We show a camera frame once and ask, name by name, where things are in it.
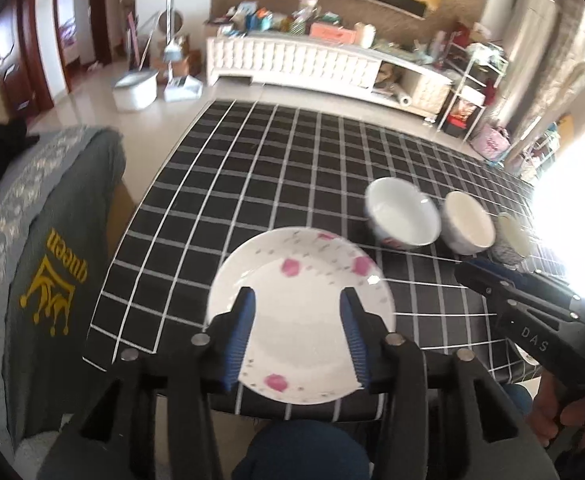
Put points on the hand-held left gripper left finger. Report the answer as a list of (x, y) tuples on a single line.
[(237, 330)]

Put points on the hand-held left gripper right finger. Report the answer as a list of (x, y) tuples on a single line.
[(356, 332)]

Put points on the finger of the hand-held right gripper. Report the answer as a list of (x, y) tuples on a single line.
[(517, 277), (487, 285)]

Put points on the cream bowl patterned outside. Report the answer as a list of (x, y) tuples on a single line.
[(514, 237)]

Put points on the white plate pink flowers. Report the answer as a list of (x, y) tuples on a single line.
[(302, 320)]

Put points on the plain white bowl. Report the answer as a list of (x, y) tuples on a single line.
[(467, 225)]

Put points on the large white bowl red print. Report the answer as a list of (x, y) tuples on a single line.
[(402, 215)]

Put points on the person's right hand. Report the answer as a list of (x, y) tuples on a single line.
[(547, 410)]

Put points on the person's blue trouser leg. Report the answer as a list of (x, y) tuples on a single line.
[(302, 452), (517, 400)]

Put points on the pink bag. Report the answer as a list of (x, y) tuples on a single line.
[(491, 144)]

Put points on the black white checked tablecloth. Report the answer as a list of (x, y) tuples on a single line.
[(272, 170)]

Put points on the white metal shelf rack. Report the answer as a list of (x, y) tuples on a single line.
[(472, 85)]

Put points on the white paper roll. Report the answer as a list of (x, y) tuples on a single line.
[(404, 99)]

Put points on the grey cloth gold crown print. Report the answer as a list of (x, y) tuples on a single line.
[(47, 210)]

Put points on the silver standing air conditioner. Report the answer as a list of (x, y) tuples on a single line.
[(529, 50)]

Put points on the white box on floor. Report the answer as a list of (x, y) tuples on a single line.
[(182, 89)]

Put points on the white plastic bin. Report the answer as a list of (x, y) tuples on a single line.
[(135, 91)]

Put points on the white tufted TV cabinet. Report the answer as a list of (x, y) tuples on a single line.
[(292, 60)]

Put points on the pink flat box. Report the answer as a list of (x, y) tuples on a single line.
[(332, 32)]

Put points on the white floor lamp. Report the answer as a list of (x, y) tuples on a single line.
[(170, 10)]

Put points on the brown wooden door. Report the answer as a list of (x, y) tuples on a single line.
[(37, 50)]

